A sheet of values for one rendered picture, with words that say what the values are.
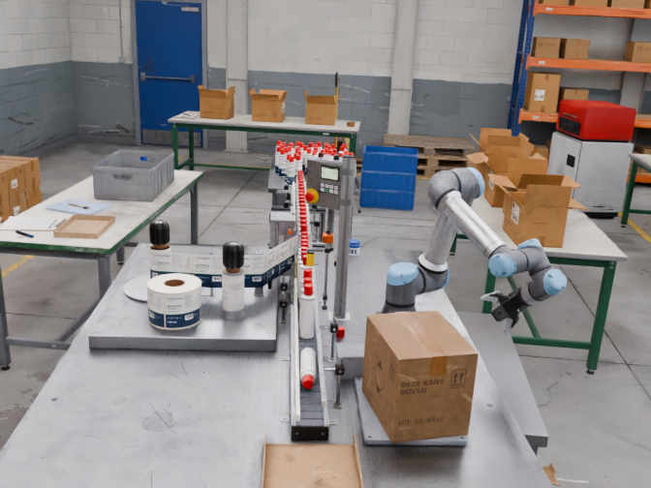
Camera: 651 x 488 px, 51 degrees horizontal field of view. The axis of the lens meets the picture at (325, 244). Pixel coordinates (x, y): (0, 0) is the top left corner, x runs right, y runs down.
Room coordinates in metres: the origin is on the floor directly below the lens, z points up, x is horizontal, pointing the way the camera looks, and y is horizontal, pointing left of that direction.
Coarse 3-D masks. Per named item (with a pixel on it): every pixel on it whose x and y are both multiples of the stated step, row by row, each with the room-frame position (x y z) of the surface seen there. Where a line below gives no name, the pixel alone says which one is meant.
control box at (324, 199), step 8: (312, 160) 2.63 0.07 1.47; (320, 160) 2.62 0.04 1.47; (328, 160) 2.61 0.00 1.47; (312, 168) 2.63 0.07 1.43; (320, 168) 2.61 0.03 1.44; (312, 176) 2.63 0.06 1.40; (320, 176) 2.61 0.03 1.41; (312, 184) 2.63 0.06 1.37; (336, 184) 2.57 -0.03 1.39; (312, 192) 2.63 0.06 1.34; (320, 192) 2.61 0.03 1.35; (312, 200) 2.63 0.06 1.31; (320, 200) 2.61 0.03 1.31; (328, 200) 2.59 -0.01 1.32; (336, 200) 2.57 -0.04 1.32; (352, 200) 2.63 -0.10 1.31; (336, 208) 2.57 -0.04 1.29
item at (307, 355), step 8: (304, 352) 2.06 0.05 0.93; (312, 352) 2.07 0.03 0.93; (304, 360) 2.01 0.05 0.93; (312, 360) 2.01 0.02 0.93; (304, 368) 1.96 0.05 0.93; (312, 368) 1.96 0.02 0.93; (304, 376) 1.92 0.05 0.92; (312, 376) 1.93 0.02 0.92; (304, 384) 1.89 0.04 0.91; (312, 384) 1.89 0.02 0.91
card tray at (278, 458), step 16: (272, 448) 1.66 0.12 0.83; (288, 448) 1.66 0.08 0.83; (304, 448) 1.66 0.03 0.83; (320, 448) 1.67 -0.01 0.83; (336, 448) 1.67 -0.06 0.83; (352, 448) 1.67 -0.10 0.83; (272, 464) 1.59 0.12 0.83; (288, 464) 1.59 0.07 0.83; (304, 464) 1.59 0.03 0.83; (320, 464) 1.60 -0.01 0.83; (336, 464) 1.60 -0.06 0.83; (352, 464) 1.60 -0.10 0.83; (272, 480) 1.52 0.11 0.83; (288, 480) 1.52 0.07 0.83; (304, 480) 1.52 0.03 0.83; (320, 480) 1.53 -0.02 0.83; (336, 480) 1.53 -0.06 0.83; (352, 480) 1.53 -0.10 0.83
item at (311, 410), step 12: (300, 348) 2.19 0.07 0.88; (312, 348) 2.20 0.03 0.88; (300, 384) 1.94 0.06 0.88; (300, 396) 1.87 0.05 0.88; (312, 396) 1.87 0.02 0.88; (300, 408) 1.80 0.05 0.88; (312, 408) 1.80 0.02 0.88; (300, 420) 1.73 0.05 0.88; (312, 420) 1.74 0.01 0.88; (324, 420) 1.74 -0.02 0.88
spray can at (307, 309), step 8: (304, 288) 2.27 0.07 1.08; (312, 288) 2.27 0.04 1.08; (304, 296) 2.27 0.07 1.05; (312, 296) 2.27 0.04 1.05; (304, 304) 2.26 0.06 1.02; (312, 304) 2.26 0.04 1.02; (304, 312) 2.26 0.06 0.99; (312, 312) 2.26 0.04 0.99; (304, 320) 2.26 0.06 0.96; (312, 320) 2.26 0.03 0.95; (304, 328) 2.26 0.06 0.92; (312, 328) 2.27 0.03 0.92; (304, 336) 2.26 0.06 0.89; (312, 336) 2.27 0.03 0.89
